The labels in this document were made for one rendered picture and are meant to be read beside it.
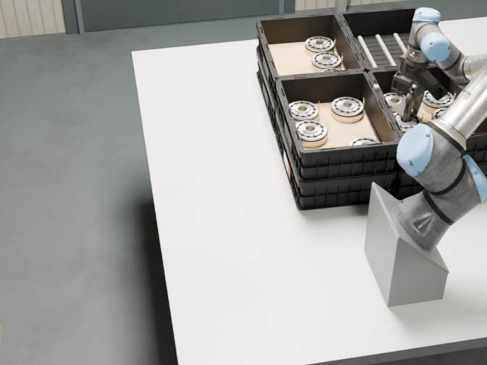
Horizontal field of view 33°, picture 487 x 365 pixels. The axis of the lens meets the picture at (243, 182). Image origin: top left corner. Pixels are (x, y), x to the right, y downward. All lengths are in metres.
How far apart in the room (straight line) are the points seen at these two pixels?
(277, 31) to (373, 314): 1.22
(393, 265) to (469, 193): 0.26
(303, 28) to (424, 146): 1.13
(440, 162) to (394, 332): 0.46
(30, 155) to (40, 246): 0.64
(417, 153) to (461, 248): 0.50
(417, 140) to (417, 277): 0.37
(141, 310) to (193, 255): 0.85
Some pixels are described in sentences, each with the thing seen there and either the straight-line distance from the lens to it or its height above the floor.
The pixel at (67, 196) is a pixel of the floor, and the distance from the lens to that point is 3.69.
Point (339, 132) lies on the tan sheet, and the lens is 2.58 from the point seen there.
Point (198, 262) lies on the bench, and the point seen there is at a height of 0.70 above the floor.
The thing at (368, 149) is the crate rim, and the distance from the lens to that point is 2.37.
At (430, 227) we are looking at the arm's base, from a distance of 2.13.
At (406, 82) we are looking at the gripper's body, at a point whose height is 0.99.
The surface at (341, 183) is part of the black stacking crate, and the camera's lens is 2.42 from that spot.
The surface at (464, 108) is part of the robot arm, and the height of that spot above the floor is 1.21.
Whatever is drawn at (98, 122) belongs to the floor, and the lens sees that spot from 4.12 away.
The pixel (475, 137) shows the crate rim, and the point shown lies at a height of 0.92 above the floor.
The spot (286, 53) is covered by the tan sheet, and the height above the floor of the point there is 0.83.
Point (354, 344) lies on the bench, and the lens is 2.13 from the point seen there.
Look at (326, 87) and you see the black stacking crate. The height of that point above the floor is 0.89.
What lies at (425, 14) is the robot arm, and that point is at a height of 1.20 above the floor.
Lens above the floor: 2.34
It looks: 39 degrees down
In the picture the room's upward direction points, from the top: 1 degrees counter-clockwise
